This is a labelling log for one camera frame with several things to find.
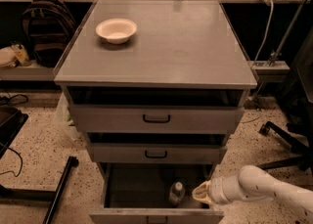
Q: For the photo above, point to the dark backpack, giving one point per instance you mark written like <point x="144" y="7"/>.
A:
<point x="49" y="26"/>

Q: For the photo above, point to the white paper bowl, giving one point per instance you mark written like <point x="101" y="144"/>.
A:
<point x="116" y="31"/>

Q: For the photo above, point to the grey middle drawer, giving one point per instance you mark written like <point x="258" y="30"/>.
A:
<point x="153" y="153"/>

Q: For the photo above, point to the black tray at left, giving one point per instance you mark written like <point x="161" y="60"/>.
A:
<point x="11" y="122"/>

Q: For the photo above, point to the grey drawer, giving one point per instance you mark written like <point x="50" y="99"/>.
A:
<point x="102" y="119"/>
<point x="138" y="194"/>
<point x="153" y="153"/>

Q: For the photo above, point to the white round object on shelf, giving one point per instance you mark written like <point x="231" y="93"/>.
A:
<point x="7" y="58"/>

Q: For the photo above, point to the metal diagonal rod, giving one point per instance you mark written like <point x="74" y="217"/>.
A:
<point x="276" y="54"/>

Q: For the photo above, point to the clear plastic bag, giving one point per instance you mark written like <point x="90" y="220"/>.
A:
<point x="64" y="120"/>

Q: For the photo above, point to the clear plastic water bottle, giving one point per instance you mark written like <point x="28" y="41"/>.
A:
<point x="176" y="193"/>

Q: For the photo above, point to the grey bottom drawer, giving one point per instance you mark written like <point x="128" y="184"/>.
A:
<point x="138" y="194"/>

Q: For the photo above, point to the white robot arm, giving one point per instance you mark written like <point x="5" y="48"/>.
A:
<point x="253" y="184"/>

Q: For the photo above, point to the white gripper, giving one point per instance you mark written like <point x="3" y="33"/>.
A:
<point x="216" y="190"/>

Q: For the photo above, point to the grey top drawer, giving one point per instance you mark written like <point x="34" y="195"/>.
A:
<point x="102" y="119"/>

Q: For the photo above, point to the black table leg frame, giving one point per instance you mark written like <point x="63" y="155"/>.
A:
<point x="52" y="197"/>

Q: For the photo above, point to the grey drawer cabinet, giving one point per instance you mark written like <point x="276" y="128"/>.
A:
<point x="184" y="54"/>

